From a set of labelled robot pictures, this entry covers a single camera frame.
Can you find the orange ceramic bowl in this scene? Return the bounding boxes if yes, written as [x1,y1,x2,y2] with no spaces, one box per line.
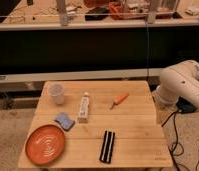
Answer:
[25,125,65,165]

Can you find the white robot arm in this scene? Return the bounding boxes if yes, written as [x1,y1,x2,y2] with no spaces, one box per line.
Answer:
[155,60,199,109]

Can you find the white tube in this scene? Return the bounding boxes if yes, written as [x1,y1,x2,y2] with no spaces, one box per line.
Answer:
[78,92,90,123]

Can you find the translucent plastic cup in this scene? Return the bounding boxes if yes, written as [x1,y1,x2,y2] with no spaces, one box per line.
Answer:
[48,84,64,105]

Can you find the blue sponge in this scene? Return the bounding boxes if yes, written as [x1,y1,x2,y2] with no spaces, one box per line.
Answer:
[55,112,75,131]

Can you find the black object on shelf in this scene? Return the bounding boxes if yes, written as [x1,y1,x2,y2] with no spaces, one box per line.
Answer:
[85,7,108,21]

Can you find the orange object on shelf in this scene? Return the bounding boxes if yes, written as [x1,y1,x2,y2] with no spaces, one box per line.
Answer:
[109,2,130,20]

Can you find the orange handled tool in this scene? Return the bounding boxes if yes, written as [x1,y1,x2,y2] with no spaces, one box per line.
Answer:
[110,93,129,110]

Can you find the black floor cables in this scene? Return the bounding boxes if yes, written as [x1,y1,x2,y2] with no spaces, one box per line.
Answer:
[161,111,199,171]

